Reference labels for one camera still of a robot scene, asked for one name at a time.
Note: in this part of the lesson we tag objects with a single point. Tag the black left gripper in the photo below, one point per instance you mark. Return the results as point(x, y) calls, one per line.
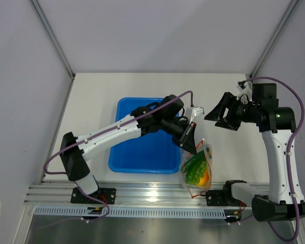
point(186, 140)

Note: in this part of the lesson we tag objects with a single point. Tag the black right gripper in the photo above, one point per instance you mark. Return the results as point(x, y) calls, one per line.
point(229, 101)

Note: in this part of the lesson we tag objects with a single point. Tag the green chili pepper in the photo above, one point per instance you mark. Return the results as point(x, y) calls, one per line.
point(192, 161)

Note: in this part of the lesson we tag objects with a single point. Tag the clear zip top bag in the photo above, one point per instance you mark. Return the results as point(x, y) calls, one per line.
point(195, 191)

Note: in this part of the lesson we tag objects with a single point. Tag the green grape bunch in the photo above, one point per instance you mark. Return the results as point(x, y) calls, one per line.
point(197, 171)

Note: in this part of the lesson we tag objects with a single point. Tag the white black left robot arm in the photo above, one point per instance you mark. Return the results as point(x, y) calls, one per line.
point(76, 151)

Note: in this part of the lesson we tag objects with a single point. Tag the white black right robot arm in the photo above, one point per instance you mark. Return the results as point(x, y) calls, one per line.
point(285, 200)

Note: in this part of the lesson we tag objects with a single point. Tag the blue plastic tray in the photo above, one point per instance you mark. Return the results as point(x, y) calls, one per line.
point(152, 153)

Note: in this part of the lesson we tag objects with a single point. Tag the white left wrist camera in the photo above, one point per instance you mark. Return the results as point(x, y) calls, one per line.
point(193, 112)

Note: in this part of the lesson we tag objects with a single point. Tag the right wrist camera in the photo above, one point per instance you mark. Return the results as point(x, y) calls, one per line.
point(245, 94)

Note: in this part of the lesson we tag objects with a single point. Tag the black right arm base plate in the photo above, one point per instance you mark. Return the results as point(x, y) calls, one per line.
point(218, 198)

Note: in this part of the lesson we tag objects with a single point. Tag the white slotted cable duct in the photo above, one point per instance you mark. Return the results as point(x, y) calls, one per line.
point(132, 212)

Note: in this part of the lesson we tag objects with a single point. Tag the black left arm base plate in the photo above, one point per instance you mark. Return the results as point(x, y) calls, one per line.
point(94, 195)

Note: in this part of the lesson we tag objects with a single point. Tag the aluminium mounting rail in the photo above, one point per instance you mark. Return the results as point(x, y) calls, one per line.
point(149, 194)

